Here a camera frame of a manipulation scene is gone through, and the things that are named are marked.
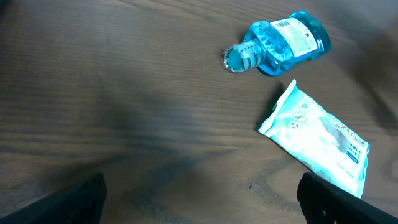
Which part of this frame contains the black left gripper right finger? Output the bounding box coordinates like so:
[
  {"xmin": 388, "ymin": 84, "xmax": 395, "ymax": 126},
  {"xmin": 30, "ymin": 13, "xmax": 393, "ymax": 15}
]
[{"xmin": 297, "ymin": 172, "xmax": 397, "ymax": 224}]

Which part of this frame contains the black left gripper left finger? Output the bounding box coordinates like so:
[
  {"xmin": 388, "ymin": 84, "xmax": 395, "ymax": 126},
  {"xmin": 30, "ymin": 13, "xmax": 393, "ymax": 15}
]
[{"xmin": 1, "ymin": 172, "xmax": 107, "ymax": 224}]

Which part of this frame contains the light blue candy packet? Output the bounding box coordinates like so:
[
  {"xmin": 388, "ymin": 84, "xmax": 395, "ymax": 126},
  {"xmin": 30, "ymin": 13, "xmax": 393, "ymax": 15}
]
[{"xmin": 259, "ymin": 80, "xmax": 370, "ymax": 198}]

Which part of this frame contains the teal mouthwash bottle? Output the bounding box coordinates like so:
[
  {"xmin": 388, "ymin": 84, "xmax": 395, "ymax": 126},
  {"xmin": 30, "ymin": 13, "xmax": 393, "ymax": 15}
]
[{"xmin": 224, "ymin": 11, "xmax": 332, "ymax": 76}]

